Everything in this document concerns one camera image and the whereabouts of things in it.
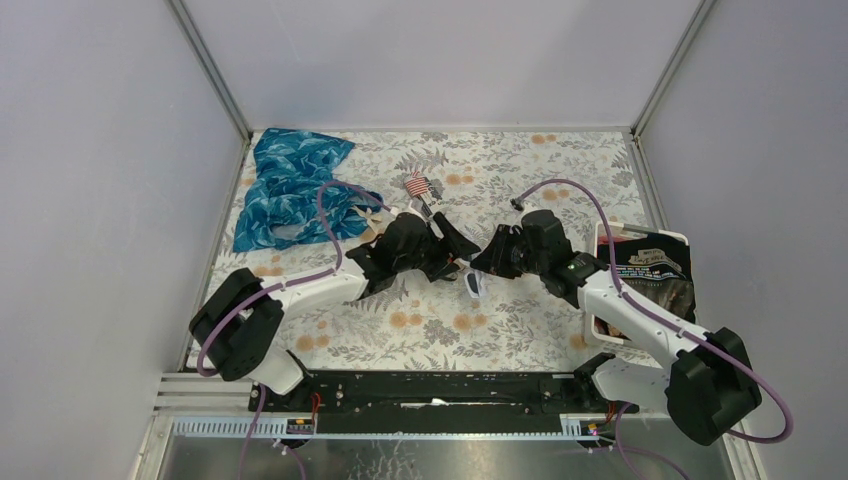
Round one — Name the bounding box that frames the purple cable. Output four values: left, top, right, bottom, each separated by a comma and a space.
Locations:
195, 180, 395, 480
511, 178, 795, 480

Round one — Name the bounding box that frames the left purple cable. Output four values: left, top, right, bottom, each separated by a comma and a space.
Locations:
195, 180, 395, 480

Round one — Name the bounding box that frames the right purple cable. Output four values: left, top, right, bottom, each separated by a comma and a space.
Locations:
511, 178, 795, 480

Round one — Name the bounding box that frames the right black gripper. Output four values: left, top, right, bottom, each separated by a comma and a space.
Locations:
470, 224, 547, 280

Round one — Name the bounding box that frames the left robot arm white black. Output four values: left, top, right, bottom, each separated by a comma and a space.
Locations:
189, 212, 481, 411

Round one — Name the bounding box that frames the flag pattern glasses case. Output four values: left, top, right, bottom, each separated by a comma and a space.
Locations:
404, 171, 443, 218

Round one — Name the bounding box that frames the white storage bin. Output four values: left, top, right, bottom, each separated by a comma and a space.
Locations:
584, 220, 697, 352

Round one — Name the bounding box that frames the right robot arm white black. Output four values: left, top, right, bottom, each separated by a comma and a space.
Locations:
471, 210, 762, 446

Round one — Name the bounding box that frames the blue patterned fabric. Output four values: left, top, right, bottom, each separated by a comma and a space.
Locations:
232, 128, 383, 253

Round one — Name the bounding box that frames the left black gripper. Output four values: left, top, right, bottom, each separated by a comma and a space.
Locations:
393, 213, 480, 283

